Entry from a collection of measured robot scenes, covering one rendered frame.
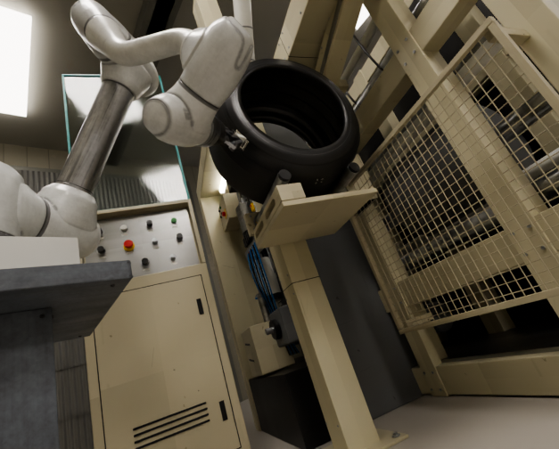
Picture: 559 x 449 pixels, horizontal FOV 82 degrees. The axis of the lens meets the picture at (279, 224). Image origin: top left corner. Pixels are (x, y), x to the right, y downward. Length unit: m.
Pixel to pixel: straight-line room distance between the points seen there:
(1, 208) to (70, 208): 0.18
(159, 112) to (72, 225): 0.50
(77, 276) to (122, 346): 0.89
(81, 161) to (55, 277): 0.52
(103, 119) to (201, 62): 0.54
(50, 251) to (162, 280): 0.86
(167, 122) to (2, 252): 0.41
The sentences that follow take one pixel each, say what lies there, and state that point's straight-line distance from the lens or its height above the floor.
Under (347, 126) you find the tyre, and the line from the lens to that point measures 1.31.
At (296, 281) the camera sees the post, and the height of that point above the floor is 0.62.
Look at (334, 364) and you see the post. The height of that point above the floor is 0.29.
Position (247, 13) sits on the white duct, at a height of 2.45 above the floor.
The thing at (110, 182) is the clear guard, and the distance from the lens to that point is 1.90.
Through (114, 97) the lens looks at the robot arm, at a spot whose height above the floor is 1.27.
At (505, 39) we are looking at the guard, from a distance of 1.10.
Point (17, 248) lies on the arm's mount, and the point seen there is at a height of 0.73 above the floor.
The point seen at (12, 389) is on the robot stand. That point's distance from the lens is 0.79.
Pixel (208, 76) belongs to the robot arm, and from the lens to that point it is 0.73.
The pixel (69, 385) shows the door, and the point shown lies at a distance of 4.06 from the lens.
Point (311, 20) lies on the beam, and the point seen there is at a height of 1.64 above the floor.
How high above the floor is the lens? 0.38
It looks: 21 degrees up
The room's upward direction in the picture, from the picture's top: 19 degrees counter-clockwise
